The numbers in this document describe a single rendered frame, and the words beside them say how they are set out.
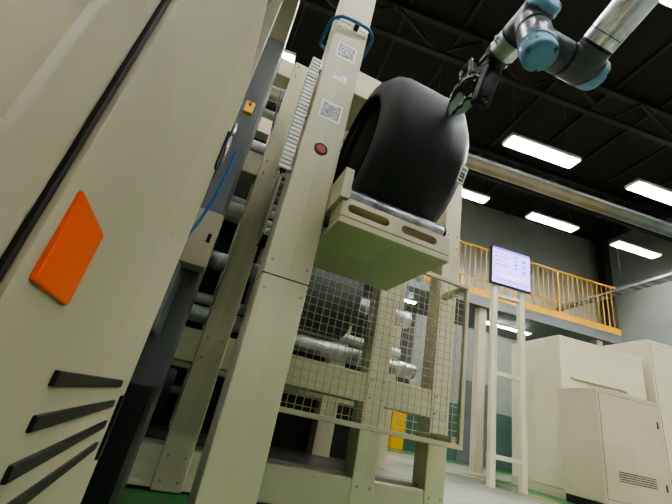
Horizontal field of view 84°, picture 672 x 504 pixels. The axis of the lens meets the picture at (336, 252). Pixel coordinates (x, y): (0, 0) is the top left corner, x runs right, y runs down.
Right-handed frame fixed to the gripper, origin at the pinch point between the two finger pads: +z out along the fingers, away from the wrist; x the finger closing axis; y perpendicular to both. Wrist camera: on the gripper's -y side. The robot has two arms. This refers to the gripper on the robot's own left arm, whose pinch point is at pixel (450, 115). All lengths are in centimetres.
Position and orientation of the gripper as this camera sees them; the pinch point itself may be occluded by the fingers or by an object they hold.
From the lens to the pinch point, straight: 123.7
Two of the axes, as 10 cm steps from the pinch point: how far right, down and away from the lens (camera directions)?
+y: 1.4, -8.5, 5.1
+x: -9.1, -3.2, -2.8
